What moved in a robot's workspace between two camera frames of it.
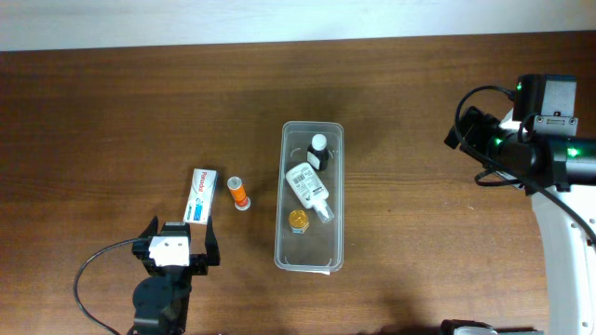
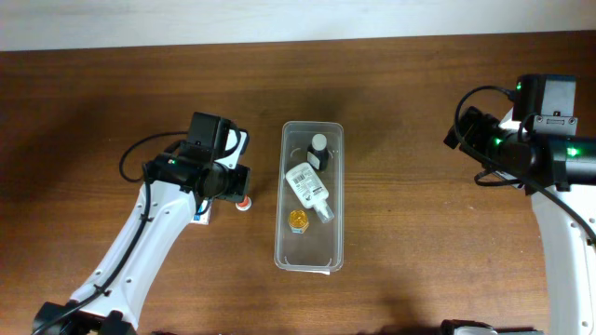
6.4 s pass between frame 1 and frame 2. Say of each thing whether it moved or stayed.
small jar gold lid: stayed
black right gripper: stayed
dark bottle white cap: stayed
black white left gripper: moved
